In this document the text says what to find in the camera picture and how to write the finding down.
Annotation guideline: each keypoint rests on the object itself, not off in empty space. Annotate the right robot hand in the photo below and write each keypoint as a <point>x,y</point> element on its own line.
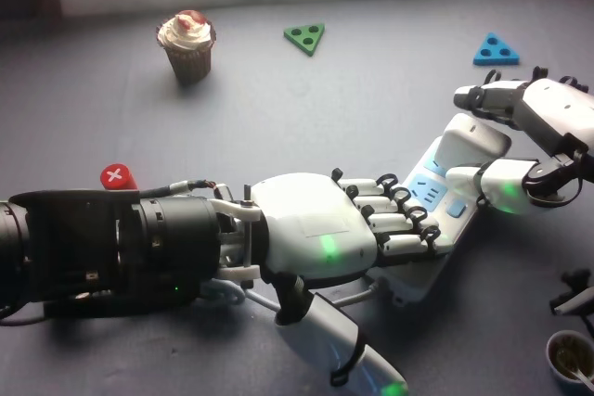
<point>557,108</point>

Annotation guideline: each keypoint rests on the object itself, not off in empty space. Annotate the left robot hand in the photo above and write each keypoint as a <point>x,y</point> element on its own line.
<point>311,220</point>

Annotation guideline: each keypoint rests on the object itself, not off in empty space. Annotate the white blue power strip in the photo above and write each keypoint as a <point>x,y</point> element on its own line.
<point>429,192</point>

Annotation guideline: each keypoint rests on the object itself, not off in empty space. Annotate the blue triangle block with holes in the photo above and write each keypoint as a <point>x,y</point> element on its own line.
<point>495,55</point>

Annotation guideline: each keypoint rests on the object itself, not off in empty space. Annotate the grey table cloth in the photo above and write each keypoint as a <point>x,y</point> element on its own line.
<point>278,113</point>

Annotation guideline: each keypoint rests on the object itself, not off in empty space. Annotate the green triangle block with holes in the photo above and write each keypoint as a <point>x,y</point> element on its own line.
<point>306,41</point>

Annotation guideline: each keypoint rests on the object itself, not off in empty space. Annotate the red cylinder with white cross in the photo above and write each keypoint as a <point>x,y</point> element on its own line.
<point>116,177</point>

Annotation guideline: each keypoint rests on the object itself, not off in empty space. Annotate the toy cupcake with cream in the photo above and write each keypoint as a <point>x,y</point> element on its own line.
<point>188,48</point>

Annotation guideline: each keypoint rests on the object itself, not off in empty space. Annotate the small white bowl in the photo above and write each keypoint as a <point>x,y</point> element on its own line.
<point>554,356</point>

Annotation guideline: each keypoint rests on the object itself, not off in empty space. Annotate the small white spoon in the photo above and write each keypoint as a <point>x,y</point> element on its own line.
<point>582,375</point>

